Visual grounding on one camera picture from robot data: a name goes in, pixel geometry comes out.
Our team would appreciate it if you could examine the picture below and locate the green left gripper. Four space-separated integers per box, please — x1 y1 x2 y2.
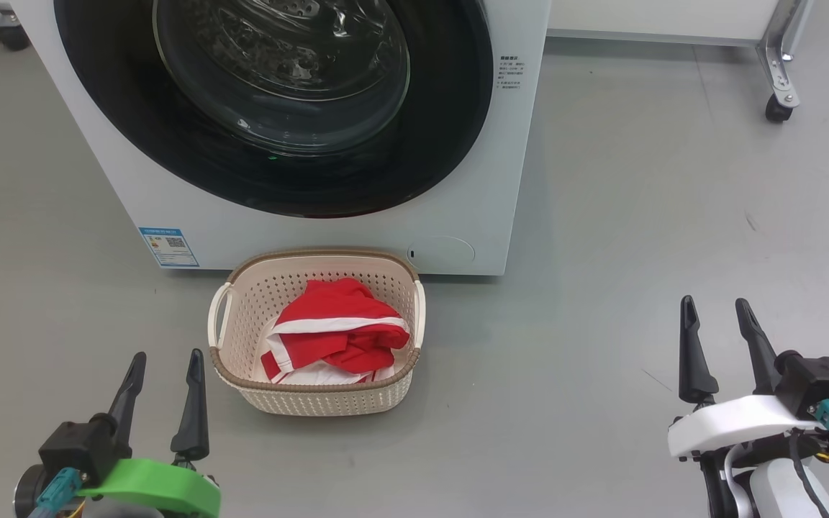
82 349 221 518

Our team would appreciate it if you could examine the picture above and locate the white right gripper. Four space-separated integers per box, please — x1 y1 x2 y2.
668 295 825 461

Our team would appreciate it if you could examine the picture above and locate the blue energy label sticker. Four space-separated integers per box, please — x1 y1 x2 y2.
139 227 200 268

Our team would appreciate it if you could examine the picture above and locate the grey washing machine door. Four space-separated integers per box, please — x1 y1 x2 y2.
53 0 494 219

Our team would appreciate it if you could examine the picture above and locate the white panel on metal frame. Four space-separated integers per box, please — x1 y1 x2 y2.
548 0 782 47

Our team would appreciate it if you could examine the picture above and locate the metal frame leg with caster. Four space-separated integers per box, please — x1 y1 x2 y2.
756 0 815 123

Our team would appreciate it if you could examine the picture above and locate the red and white garment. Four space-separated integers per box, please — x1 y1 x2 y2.
260 278 412 386

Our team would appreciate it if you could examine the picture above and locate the cream perforated laundry basket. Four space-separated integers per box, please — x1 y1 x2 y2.
207 248 427 417

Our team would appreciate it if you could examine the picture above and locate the white front-load washing machine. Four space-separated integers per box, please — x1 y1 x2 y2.
10 0 552 276

